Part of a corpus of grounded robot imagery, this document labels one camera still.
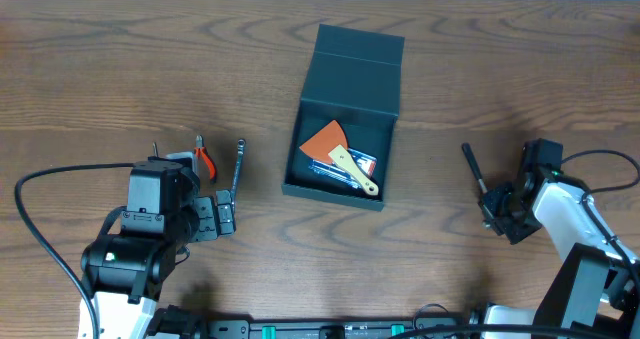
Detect blue screwdriver bit case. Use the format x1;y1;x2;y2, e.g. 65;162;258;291
309;148;377;189

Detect silver ring wrench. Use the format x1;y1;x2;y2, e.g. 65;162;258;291
230;138;246;206

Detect left black cable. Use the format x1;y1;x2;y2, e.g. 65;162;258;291
13;162;136;339

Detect dark green open box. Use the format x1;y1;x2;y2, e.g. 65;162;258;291
282;24;404;211

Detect red black pliers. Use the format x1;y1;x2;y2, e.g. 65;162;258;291
194;134;217;183

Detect small black-handled hammer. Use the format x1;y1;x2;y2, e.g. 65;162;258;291
461;142;488;208

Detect black cable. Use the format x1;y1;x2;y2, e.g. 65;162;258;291
559;149;640;300
13;162;136;339

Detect orange scraper wooden handle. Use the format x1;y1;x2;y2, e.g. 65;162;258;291
299;120;379;196

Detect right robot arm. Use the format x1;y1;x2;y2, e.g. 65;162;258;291
471;139;639;338

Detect right black cable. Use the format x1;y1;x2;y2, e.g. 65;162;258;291
559;149;640;300

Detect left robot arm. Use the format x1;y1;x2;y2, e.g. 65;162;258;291
77;157;237;338

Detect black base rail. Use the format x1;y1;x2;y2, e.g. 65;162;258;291
144;306;486;339

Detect yellow black screwdriver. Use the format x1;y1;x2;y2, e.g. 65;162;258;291
152;141;159;157

